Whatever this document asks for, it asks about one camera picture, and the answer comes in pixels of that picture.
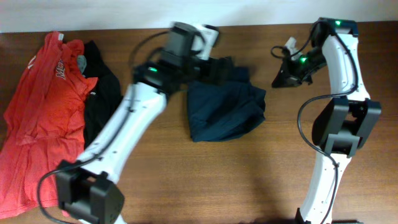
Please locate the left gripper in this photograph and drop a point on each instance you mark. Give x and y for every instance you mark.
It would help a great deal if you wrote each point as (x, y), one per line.
(223, 70)

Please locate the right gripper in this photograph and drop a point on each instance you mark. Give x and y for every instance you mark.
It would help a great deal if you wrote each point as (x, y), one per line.
(290, 78)

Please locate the navy blue shorts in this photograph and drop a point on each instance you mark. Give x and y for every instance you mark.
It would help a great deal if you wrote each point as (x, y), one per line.
(218, 113)

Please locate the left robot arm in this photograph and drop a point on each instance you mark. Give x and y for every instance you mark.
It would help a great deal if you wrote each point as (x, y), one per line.
(87, 188)

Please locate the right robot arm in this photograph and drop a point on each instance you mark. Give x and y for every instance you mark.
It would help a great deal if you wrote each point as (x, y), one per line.
(336, 125)

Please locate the black garment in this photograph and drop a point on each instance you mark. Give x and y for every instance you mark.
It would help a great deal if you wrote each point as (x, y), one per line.
(104, 98)

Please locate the red mesh t-shirt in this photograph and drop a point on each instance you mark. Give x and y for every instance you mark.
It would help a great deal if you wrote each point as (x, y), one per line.
(45, 121)

